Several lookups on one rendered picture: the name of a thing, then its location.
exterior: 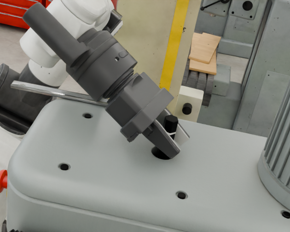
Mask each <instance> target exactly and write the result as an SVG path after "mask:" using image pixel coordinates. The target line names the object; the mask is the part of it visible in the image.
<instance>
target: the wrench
mask: <svg viewBox="0 0 290 232"><path fill-rule="evenodd" d="M11 88H14V89H19V90H24V91H29V92H34V93H40V94H44V95H49V96H54V97H59V98H64V99H70V100H75V101H80V102H84V103H89V104H95V105H100V106H105V107H106V106H107V105H108V103H107V101H108V100H109V99H104V98H102V99H101V100H100V101H98V102H95V101H94V99H93V98H92V97H91V96H90V95H86V94H82V93H75V92H71V91H66V90H61V89H56V88H52V87H46V86H41V85H36V84H31V83H26V82H21V81H13V83H12V84H11Z"/></svg>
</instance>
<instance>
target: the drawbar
mask: <svg viewBox="0 0 290 232"><path fill-rule="evenodd" d="M177 125H178V118H177V117H176V116H173V115H168V116H165V119H164V123H163V128H164V129H165V130H166V132H168V133H174V132H176V129H177ZM170 137H171V138H172V139H173V140H174V137H175V134H172V135H170ZM156 157H157V158H159V159H163V160H169V157H168V156H167V155H166V154H164V153H163V152H162V151H161V150H160V149H157V154H156Z"/></svg>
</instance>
